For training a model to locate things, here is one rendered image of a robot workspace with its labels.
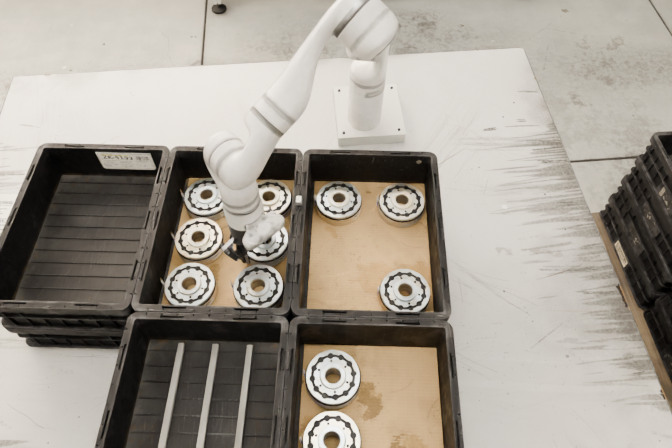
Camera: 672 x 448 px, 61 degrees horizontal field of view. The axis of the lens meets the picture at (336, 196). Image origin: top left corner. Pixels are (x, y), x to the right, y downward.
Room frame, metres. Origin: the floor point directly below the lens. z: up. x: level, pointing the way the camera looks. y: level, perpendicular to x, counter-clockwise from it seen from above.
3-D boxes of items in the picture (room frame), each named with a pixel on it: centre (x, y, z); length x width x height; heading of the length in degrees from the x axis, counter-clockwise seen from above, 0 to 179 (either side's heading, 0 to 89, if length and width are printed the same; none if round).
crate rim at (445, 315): (0.61, -0.07, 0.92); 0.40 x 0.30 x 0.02; 178
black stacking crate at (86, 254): (0.63, 0.53, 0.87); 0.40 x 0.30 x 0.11; 178
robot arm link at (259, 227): (0.58, 0.16, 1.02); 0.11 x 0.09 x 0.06; 42
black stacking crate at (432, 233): (0.61, -0.07, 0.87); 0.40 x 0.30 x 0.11; 178
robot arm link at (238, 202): (0.60, 0.18, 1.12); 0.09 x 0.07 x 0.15; 38
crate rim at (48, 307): (0.63, 0.53, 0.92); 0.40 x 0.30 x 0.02; 178
